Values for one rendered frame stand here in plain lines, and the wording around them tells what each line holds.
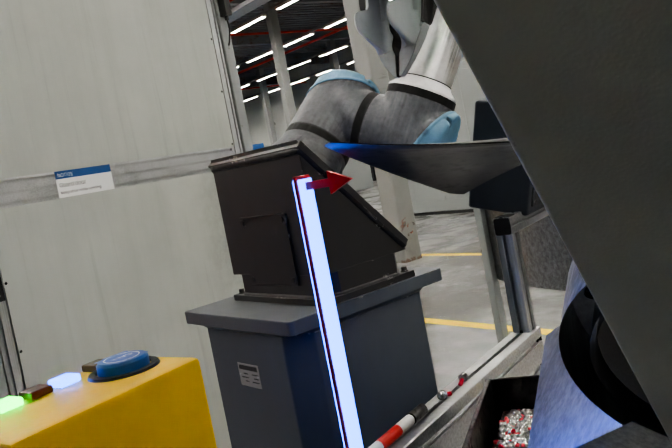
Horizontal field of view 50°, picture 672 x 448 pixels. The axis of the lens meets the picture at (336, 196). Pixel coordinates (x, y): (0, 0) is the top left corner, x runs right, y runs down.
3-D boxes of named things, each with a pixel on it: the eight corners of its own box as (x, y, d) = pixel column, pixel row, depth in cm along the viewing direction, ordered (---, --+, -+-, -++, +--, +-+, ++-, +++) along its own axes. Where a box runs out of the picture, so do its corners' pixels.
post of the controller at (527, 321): (530, 333, 118) (509, 216, 117) (513, 333, 120) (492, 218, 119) (536, 327, 121) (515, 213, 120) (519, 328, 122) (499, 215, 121)
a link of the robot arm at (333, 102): (293, 156, 127) (326, 99, 133) (362, 177, 122) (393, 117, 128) (278, 114, 117) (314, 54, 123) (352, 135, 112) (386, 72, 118)
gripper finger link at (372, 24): (345, 71, 68) (343, -19, 70) (380, 87, 73) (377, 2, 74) (371, 63, 66) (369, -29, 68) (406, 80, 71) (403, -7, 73)
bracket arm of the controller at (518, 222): (512, 234, 117) (509, 217, 117) (495, 236, 119) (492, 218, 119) (558, 210, 136) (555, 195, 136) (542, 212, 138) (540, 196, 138)
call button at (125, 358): (121, 386, 53) (116, 364, 53) (88, 385, 56) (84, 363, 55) (162, 368, 56) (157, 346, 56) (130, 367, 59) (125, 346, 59)
